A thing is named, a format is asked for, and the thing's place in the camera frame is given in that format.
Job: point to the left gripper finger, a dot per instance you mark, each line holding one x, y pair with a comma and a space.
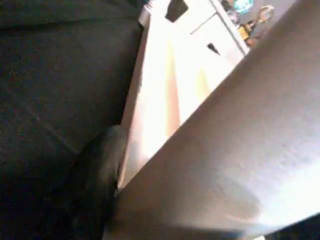
105, 162

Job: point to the white plastic table top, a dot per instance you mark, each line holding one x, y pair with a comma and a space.
136, 100

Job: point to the white plastic table leg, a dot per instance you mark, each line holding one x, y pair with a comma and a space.
225, 150

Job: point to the white cabinet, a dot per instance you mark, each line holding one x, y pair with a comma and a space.
220, 27

